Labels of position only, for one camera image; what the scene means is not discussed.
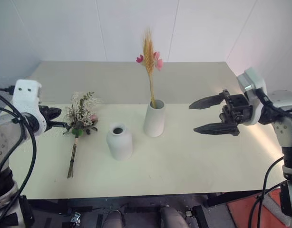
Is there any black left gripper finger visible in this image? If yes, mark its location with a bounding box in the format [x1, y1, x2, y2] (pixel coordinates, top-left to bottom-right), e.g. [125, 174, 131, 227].
[50, 121, 72, 128]
[49, 107, 63, 120]

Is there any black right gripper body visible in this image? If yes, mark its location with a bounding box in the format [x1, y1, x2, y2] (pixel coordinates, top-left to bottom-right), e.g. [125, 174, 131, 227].
[218, 93, 254, 126]

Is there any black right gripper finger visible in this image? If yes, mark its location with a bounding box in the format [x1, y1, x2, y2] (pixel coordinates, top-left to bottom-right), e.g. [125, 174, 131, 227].
[188, 89, 230, 110]
[193, 122, 241, 138]

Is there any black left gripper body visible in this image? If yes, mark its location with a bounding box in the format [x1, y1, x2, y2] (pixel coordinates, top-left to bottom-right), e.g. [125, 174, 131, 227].
[39, 105, 54, 131]

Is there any wheat and pink flower bouquet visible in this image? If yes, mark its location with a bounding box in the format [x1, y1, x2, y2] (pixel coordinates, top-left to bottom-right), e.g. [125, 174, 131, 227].
[136, 27, 165, 108]

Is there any green and white dried bouquet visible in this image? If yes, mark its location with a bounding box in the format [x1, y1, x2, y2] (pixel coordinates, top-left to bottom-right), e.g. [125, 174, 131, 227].
[62, 91, 103, 179]

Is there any white cylinder vase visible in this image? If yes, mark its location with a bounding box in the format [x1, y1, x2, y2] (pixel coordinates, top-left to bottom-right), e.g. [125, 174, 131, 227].
[143, 99, 166, 138]

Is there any white bottle-shaped vase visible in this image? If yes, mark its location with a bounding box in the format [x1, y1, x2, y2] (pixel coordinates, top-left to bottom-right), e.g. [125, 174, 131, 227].
[106, 122, 134, 162]

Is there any orange floor mat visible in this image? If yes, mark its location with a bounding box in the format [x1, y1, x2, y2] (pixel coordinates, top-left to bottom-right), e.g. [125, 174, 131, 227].
[226, 187, 288, 228]

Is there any dark rounded shape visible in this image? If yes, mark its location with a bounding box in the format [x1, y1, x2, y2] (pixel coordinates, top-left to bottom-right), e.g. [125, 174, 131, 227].
[159, 206, 190, 228]
[102, 209, 126, 228]

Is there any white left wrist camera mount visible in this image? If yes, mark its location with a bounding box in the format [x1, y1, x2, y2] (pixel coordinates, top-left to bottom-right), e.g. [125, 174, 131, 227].
[12, 79, 47, 136]

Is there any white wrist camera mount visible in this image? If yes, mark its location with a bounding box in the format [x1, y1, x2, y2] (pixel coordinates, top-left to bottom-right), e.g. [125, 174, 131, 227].
[12, 79, 47, 136]
[236, 67, 267, 126]

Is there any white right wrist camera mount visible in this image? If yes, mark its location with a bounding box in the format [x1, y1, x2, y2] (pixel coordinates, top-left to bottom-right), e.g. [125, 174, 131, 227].
[236, 67, 267, 126]

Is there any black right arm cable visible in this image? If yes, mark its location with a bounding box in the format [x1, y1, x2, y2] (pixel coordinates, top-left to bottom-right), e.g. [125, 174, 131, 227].
[249, 87, 292, 228]

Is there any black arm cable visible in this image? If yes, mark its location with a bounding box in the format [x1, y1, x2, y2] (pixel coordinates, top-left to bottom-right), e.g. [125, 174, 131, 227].
[0, 85, 38, 216]
[249, 87, 292, 228]

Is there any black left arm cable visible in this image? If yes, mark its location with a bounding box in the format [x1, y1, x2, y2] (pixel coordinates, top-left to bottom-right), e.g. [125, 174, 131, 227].
[0, 85, 38, 216]

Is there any black metal floor frame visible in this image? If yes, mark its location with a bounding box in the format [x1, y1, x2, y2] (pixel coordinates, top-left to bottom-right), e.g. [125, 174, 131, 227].
[65, 190, 232, 228]

